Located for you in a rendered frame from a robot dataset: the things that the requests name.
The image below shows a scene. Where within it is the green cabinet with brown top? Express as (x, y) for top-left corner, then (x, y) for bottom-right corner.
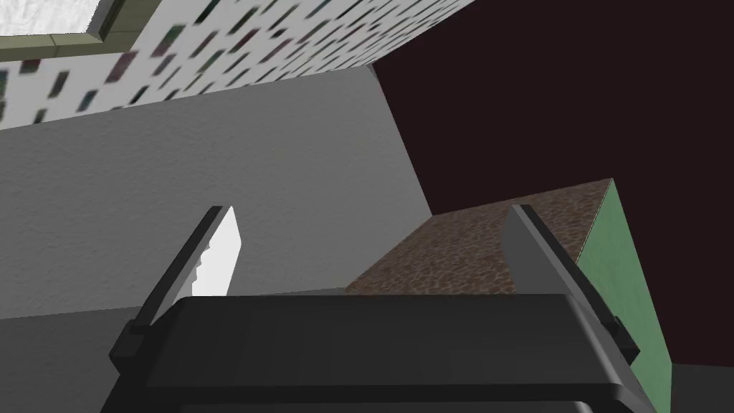
(343, 178), (673, 413)

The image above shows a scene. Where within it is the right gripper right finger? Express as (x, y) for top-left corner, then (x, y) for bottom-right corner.
(502, 203), (641, 365)

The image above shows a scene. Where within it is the window with olive frame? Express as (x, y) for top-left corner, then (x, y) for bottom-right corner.
(0, 0), (164, 63)

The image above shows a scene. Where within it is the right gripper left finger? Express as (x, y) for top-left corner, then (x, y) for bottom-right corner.
(108, 205), (242, 365)

